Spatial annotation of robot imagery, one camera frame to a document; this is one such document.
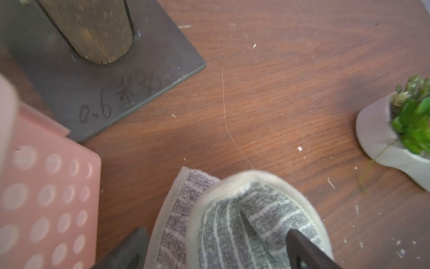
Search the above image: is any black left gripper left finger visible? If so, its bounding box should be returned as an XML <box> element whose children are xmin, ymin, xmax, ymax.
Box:
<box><xmin>91</xmin><ymin>227</ymin><xmax>150</xmax><ymax>269</ymax></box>

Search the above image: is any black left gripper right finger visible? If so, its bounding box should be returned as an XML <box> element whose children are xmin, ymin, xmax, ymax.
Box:
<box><xmin>286</xmin><ymin>229</ymin><xmax>342</xmax><ymax>269</ymax></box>

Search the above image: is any grey striped dishcloth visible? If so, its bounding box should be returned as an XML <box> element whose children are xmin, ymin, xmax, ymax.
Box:
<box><xmin>144</xmin><ymin>167</ymin><xmax>333</xmax><ymax>269</ymax></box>

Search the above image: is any pink perforated plastic basket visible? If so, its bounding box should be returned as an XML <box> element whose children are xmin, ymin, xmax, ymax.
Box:
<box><xmin>0</xmin><ymin>74</ymin><xmax>102</xmax><ymax>269</ymax></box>

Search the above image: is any white pot succulent plant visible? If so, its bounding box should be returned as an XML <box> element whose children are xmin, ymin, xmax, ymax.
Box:
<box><xmin>356</xmin><ymin>74</ymin><xmax>430</xmax><ymax>191</ymax></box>

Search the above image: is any pink cherry blossom tree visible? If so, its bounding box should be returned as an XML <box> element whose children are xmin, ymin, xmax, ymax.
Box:
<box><xmin>38</xmin><ymin>0</ymin><xmax>134</xmax><ymax>65</ymax></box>

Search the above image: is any dark metal tree base plate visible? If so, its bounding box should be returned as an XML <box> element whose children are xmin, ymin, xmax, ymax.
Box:
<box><xmin>1</xmin><ymin>1</ymin><xmax>206</xmax><ymax>142</ymax></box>

